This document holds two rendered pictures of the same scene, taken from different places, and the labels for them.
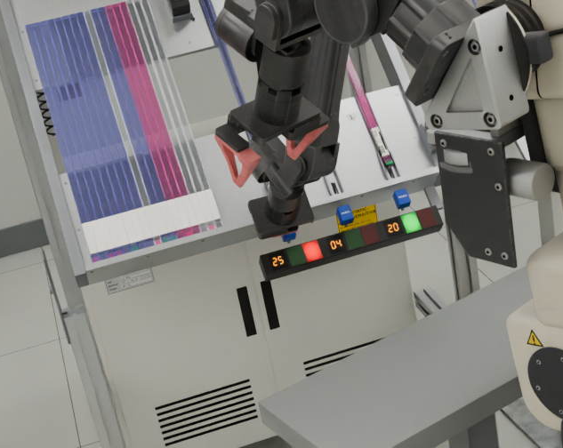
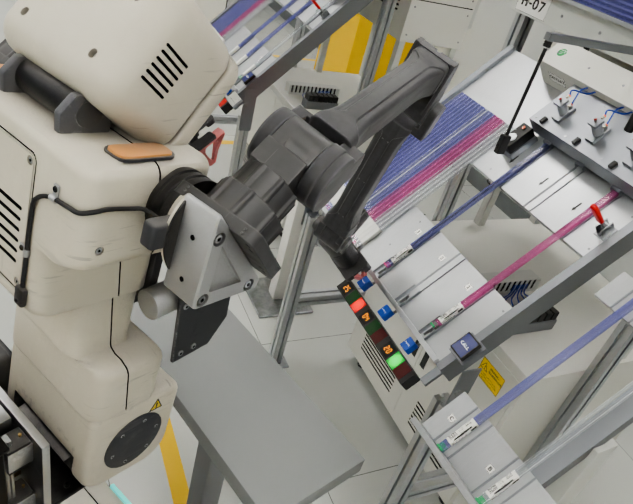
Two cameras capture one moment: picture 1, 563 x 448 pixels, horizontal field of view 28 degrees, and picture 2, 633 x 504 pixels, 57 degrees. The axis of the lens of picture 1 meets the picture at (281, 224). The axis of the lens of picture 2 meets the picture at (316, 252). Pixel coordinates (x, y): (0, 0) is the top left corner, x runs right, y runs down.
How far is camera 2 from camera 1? 1.64 m
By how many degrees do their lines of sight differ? 60
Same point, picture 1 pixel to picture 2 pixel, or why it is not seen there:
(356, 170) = (423, 307)
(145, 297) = not seen: hidden behind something
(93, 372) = (300, 247)
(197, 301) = not seen: hidden behind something
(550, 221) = not seen: outside the picture
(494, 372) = (191, 390)
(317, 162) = (320, 230)
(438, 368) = (208, 362)
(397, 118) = (480, 319)
